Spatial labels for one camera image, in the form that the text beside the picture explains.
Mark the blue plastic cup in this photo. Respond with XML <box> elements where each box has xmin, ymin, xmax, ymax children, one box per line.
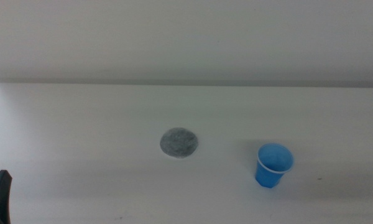
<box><xmin>254</xmin><ymin>142</ymin><xmax>295</xmax><ymax>189</ymax></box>

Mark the round grey felt cup mat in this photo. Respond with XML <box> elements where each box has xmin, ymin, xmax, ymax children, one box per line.
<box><xmin>159</xmin><ymin>127</ymin><xmax>200</xmax><ymax>159</ymax></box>

